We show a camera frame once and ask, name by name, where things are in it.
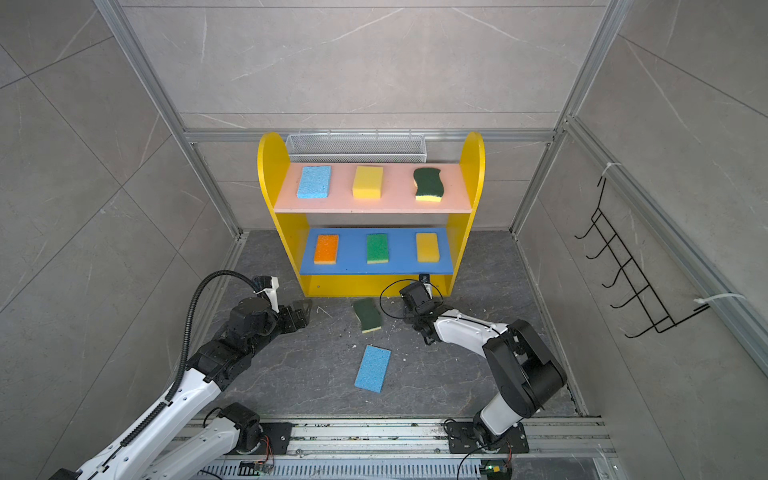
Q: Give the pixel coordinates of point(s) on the yellow shelf unit frame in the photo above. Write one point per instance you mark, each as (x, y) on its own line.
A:
(293, 228)

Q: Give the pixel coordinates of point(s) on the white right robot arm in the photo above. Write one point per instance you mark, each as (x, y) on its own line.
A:
(526, 372)

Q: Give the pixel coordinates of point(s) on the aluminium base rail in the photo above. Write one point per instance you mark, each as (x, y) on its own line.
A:
(421, 448)

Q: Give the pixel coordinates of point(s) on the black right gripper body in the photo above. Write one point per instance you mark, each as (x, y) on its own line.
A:
(412, 317)

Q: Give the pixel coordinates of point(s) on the green scouring sponge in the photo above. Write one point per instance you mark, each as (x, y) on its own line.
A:
(428, 183)
(368, 315)

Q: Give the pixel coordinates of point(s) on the pink upper shelf board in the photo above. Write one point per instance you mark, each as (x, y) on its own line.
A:
(398, 193)

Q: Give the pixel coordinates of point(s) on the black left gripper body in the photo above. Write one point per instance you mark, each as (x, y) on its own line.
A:
(277, 325)

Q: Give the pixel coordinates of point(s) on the black wire hook rack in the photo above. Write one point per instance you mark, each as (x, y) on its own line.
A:
(628, 271)

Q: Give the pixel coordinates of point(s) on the aluminium frame profile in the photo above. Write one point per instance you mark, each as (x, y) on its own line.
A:
(118, 23)

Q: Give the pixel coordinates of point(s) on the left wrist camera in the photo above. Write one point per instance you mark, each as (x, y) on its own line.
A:
(266, 287)

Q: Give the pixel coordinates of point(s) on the blue sponge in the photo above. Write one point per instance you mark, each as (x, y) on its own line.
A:
(314, 182)
(373, 368)

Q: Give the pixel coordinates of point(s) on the bright green sponge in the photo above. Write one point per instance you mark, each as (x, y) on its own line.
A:
(377, 248)

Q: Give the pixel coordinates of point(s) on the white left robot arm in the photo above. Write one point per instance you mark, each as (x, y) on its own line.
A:
(140, 452)

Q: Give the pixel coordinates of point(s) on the yellow sponge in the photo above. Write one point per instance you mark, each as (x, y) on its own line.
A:
(368, 181)
(428, 250)

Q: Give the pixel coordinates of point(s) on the orange sponge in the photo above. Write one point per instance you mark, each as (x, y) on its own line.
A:
(326, 249)

